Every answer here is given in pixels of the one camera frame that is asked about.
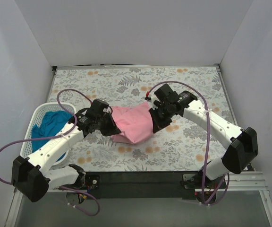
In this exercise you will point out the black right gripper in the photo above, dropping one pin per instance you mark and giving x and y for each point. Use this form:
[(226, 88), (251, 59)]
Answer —
[(159, 116)]

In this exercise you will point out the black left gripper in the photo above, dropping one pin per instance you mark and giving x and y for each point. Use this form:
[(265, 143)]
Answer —
[(107, 124)]

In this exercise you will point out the pink t shirt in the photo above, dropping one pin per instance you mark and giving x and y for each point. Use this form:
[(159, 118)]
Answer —
[(135, 124)]

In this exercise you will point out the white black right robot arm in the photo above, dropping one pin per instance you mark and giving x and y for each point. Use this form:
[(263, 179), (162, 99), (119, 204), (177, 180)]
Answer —
[(222, 130)]

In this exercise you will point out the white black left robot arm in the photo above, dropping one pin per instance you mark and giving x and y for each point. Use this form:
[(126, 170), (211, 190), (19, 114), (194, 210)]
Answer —
[(33, 175)]

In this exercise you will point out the blue t shirt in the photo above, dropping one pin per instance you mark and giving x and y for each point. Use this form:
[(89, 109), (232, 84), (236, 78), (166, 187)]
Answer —
[(52, 123)]

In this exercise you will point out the floral patterned table cloth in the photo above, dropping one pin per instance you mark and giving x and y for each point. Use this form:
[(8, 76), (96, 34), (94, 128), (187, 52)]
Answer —
[(181, 146)]

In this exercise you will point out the white plastic laundry basket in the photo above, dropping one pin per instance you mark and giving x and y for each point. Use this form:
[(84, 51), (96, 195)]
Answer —
[(30, 147)]

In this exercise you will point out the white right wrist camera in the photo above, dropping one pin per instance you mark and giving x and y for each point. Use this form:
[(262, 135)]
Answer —
[(151, 99)]

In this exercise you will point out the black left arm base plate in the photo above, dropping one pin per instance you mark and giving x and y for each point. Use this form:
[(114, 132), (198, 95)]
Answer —
[(92, 182)]

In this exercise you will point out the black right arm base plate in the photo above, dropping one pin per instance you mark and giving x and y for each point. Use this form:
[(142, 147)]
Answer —
[(195, 182)]

